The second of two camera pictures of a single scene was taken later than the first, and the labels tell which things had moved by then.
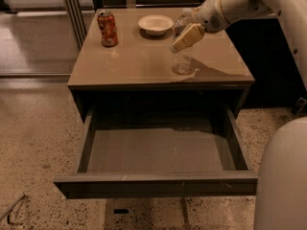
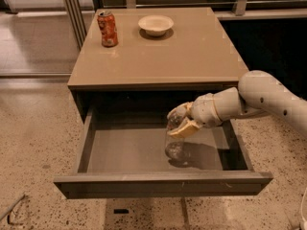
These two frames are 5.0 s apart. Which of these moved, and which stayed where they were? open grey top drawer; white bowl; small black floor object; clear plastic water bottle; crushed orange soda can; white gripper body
Moved: white gripper body; clear plastic water bottle
Stayed: crushed orange soda can; small black floor object; white bowl; open grey top drawer
